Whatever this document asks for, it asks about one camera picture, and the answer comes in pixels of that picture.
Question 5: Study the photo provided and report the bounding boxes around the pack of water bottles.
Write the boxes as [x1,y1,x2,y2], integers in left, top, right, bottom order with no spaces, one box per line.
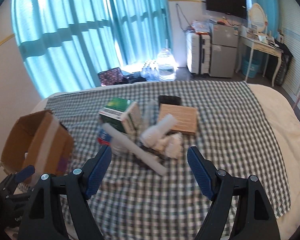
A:
[140,60,160,79]

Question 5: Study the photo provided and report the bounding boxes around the blue red packet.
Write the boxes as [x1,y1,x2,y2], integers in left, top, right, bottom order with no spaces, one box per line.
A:
[97,127,113,145]

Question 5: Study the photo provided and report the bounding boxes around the green white carton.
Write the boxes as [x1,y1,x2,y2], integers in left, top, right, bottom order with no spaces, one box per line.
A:
[99,97,143,134]

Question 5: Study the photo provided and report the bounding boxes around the teal window curtain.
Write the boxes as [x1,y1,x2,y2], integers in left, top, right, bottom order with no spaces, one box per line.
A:
[11,0,172,98]

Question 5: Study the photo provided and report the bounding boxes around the white suitcase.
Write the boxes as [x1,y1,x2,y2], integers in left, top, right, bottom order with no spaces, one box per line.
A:
[186,31,212,75]

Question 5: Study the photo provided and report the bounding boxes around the dark translucent oval container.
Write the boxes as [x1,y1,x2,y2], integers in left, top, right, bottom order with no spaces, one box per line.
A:
[158,95,182,106]

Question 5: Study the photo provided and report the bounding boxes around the white slatted wardrobe door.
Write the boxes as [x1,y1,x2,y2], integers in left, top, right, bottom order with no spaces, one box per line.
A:
[280,0,300,98]

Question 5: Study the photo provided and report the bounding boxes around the black wall cable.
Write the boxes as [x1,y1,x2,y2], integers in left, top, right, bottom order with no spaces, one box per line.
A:
[175,3,190,32]

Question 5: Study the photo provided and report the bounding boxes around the white plastic bottle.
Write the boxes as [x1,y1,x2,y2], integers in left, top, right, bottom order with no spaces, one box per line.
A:
[140,113,177,148]

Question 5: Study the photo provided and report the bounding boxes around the grey white checked cloth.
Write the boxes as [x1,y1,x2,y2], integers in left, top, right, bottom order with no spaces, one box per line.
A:
[15,81,292,238]

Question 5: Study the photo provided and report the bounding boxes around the white dressing table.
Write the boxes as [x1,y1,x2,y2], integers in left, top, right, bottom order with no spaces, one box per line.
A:
[236,34,284,87]

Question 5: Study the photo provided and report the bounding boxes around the brown cardboard box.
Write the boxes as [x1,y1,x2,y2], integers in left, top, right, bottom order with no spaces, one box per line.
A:
[0,110,75,185]

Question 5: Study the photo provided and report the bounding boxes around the black wall television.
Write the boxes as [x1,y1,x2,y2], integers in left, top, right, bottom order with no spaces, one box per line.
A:
[204,0,248,20]

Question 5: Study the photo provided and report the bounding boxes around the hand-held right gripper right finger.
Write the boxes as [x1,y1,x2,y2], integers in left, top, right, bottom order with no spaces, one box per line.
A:
[187,146,282,240]

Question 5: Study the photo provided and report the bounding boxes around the silver small fridge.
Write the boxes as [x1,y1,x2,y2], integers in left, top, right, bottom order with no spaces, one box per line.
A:
[209,24,239,78]

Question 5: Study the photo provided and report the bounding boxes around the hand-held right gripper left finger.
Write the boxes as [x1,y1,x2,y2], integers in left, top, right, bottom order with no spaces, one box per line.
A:
[17,145,113,240]

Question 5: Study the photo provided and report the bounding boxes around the clear large water jug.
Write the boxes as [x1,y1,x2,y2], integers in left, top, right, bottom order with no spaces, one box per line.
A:
[157,40,177,81]

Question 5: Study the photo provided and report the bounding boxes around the teal narrow curtain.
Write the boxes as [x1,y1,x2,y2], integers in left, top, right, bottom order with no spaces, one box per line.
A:
[249,0,280,33]

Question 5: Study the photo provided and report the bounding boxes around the blue bin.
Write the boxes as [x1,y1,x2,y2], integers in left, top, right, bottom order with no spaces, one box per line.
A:
[241,55,260,78]

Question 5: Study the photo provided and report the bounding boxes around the brown wooden board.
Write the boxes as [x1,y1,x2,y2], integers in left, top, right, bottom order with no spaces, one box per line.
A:
[157,104,198,135]

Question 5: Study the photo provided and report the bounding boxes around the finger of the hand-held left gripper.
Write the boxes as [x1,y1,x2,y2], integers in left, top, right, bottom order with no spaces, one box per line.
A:
[0,165,36,193]

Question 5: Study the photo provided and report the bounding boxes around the small white jar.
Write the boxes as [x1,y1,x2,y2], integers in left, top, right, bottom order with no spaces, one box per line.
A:
[166,134,183,159]
[155,137,168,153]

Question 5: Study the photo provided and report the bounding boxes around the dark patterned bag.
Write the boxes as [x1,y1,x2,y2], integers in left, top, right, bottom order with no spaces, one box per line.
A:
[97,67,124,87]

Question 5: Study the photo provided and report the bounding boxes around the white oval mirror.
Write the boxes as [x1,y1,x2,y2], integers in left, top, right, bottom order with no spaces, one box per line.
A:
[247,3,268,34]

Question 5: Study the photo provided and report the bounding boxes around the plastic bags on suitcase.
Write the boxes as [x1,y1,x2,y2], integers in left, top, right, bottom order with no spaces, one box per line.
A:
[187,20,213,34]

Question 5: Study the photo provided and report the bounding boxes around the black bag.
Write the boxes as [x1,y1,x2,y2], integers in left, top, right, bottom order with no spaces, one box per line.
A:
[275,42,293,85]

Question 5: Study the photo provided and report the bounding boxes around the long white tube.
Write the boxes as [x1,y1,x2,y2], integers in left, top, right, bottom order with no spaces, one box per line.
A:
[102,123,167,176]

